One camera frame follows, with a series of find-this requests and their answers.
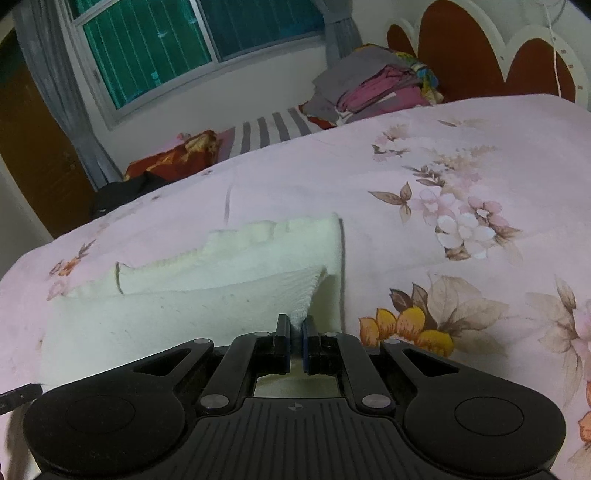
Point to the window with green glass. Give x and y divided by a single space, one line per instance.
133 52

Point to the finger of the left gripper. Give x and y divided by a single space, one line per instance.
11 400

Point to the white knitted sweater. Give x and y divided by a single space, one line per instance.
239 282

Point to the stack of folded clothes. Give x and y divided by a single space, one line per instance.
370 82

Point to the right grey curtain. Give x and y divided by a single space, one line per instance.
342 35

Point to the pink floral bed sheet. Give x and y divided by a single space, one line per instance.
465 227

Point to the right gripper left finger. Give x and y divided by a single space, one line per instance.
249 357

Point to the grey curtain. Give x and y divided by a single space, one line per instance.
41 40
342 35

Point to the red white headboard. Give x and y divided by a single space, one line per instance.
465 50

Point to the grey striped mattress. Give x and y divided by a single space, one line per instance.
277 127

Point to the left grey curtain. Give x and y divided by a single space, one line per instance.
41 40

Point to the red orange patterned cloth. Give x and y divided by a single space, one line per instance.
192 155

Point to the black garment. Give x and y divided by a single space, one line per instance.
116 194

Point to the brown wooden door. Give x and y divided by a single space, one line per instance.
38 155

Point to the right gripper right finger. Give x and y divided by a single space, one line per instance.
343 357

